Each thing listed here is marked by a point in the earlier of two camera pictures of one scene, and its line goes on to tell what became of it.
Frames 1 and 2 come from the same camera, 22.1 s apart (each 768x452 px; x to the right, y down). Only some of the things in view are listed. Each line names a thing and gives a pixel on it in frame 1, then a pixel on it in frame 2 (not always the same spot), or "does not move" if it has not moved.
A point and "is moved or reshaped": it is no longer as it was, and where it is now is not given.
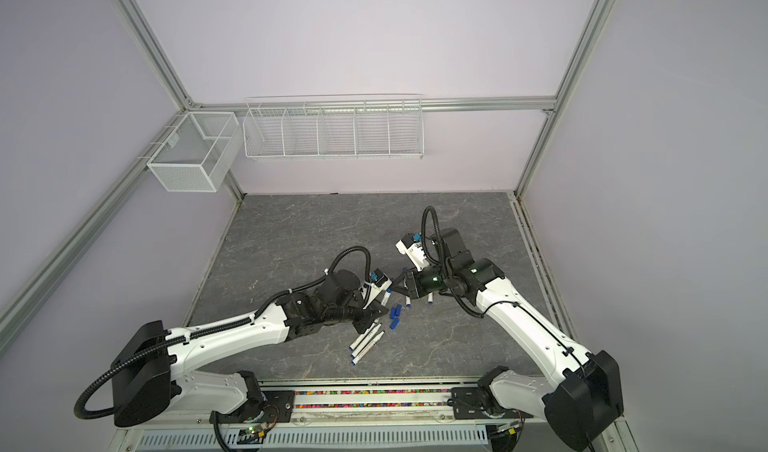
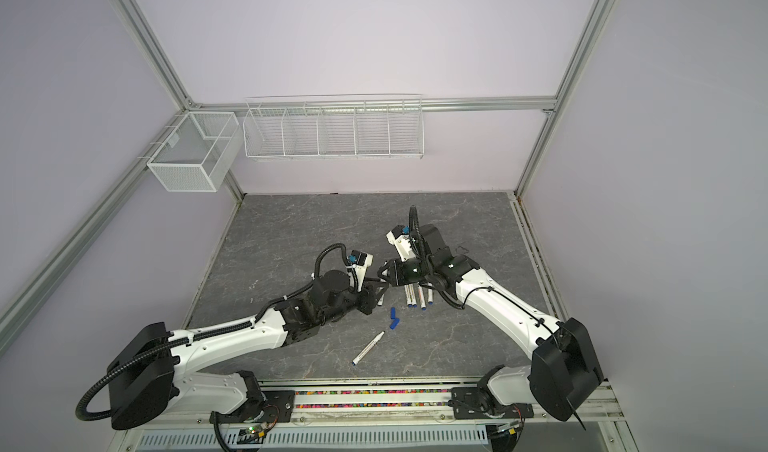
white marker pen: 367,348 does not move
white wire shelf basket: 334,127 does not move
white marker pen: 354,344 is moved or reshaped
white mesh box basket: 196,153 does not move
